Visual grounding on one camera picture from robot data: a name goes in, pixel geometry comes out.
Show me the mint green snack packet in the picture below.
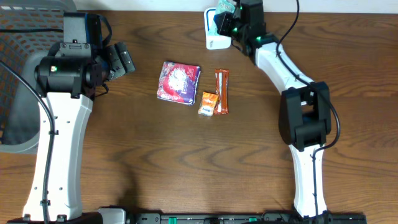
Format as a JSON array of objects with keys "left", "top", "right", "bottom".
[{"left": 209, "top": 0, "right": 236, "bottom": 35}]

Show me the black left camera cable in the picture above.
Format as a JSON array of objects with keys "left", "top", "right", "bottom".
[{"left": 0, "top": 27, "right": 65, "bottom": 224}]

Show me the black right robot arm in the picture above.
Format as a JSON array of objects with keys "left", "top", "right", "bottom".
[{"left": 214, "top": 1, "right": 331, "bottom": 222}]

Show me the small orange tissue pack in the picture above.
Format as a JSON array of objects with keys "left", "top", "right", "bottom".
[{"left": 198, "top": 92, "right": 218, "bottom": 116}]

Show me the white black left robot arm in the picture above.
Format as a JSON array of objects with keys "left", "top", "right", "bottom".
[{"left": 15, "top": 12, "right": 136, "bottom": 224}]

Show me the orange brown snack bar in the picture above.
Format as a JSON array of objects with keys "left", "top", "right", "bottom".
[{"left": 214, "top": 69, "right": 229, "bottom": 114}]

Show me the grey plastic mesh basket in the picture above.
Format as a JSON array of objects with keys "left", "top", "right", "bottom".
[{"left": 1, "top": 0, "right": 76, "bottom": 154}]

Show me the black right camera cable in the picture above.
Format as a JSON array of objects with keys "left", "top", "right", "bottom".
[{"left": 275, "top": 0, "right": 341, "bottom": 218}]

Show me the purple red snack bag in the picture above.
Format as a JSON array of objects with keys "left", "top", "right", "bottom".
[{"left": 157, "top": 62, "right": 201, "bottom": 105}]

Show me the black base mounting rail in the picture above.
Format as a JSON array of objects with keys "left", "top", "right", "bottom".
[{"left": 125, "top": 212, "right": 368, "bottom": 224}]

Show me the black camera cable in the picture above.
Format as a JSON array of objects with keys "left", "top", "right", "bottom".
[
  {"left": 0, "top": 27, "right": 65, "bottom": 224},
  {"left": 275, "top": 0, "right": 341, "bottom": 218}
]

